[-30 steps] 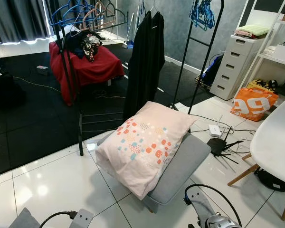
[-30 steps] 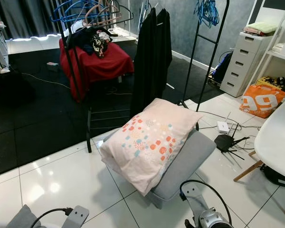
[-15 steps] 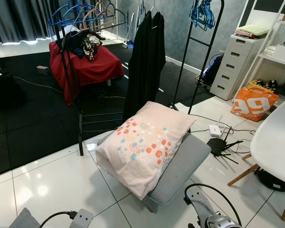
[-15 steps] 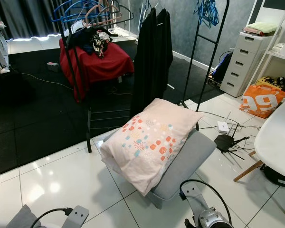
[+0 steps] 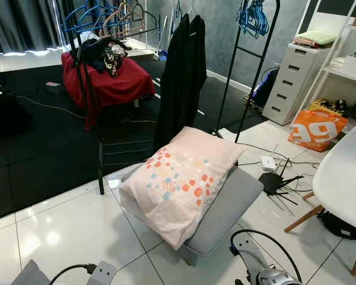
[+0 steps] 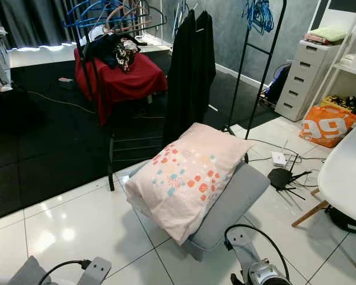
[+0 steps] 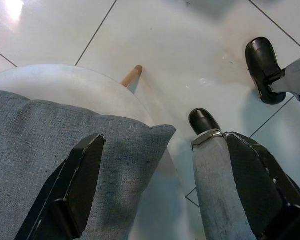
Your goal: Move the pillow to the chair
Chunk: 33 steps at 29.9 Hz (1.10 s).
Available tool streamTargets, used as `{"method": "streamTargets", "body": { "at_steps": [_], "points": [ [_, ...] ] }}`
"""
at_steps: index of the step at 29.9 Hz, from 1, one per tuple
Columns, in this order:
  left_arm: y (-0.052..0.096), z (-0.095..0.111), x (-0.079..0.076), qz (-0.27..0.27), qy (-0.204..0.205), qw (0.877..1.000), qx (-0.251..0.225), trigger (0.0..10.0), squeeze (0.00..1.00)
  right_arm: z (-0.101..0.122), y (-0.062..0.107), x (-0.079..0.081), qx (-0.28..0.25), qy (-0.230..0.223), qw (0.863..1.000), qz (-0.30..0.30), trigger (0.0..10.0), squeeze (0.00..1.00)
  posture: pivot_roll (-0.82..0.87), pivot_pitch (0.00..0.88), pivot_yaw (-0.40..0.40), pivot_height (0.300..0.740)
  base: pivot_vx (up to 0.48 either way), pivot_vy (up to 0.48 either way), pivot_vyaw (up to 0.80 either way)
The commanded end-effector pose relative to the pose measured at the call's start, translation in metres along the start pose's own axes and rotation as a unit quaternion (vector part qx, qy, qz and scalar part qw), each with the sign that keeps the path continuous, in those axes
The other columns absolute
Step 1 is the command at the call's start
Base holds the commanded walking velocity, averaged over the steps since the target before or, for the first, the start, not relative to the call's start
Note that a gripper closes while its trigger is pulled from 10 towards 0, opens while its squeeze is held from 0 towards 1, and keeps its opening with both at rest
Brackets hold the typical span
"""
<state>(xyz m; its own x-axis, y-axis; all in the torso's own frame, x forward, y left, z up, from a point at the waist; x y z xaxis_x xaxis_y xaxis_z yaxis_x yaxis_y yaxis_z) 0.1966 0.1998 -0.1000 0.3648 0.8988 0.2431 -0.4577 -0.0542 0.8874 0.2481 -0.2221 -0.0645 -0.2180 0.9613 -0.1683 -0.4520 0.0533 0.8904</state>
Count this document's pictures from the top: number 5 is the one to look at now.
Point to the small grey floor box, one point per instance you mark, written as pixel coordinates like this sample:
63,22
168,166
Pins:
53,88

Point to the dark grey curtain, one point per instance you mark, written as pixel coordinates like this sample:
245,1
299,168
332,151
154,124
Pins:
24,24

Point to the green folded cloth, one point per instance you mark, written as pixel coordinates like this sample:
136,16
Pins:
320,38

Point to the black router with antennas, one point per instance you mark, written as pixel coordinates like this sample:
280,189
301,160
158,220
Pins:
272,181

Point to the white drawer unit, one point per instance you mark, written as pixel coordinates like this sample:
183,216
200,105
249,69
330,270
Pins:
293,80

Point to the white shell chair wooden legs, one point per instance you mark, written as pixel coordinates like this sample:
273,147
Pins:
344,172

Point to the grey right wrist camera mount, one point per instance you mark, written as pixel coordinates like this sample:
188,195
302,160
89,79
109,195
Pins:
250,252

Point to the pink floral pillow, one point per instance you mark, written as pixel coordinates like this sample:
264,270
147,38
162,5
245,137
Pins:
178,178

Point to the black metal clothes rack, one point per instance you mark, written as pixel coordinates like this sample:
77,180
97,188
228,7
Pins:
99,148

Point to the pink folded cloth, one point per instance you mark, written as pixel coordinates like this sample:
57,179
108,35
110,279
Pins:
305,43

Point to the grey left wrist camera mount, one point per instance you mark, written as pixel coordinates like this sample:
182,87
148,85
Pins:
103,274

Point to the white ladder shelf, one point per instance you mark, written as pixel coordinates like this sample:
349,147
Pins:
350,65

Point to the black round floor bag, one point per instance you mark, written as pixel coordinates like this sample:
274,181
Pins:
339,227

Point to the black backpack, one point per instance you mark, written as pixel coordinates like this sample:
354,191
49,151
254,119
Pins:
266,88

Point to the orange printed bag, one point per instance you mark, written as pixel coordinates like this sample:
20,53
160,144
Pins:
315,130

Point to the grey upholstered ottoman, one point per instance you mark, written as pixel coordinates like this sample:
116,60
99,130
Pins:
228,205

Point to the dark clothes pile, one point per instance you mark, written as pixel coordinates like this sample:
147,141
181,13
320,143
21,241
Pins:
107,54

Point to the red cloth covered seat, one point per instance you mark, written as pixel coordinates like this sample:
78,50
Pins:
115,83

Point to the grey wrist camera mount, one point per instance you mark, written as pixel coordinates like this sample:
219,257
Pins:
250,252
103,274

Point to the black hanging garment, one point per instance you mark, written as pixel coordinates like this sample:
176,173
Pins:
181,77

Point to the yellow black bag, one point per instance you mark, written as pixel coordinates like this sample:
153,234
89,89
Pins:
327,107

